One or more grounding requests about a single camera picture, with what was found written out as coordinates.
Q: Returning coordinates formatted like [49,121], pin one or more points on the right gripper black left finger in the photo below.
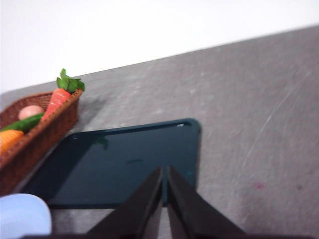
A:
[139,214]

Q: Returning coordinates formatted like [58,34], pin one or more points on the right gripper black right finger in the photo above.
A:
[189,214]

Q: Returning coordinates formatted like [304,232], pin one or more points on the light blue plate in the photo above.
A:
[20,214]

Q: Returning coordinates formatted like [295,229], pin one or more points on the brown wicker basket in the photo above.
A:
[49,142]

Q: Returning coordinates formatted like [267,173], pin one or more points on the dark cutting board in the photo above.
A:
[112,161]

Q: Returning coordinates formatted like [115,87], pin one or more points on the orange carrot with green leaves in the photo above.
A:
[58,99]

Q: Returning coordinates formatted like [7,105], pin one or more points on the green cucumber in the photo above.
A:
[25,123]

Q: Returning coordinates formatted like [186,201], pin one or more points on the pinkish brown egg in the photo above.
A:
[30,112]

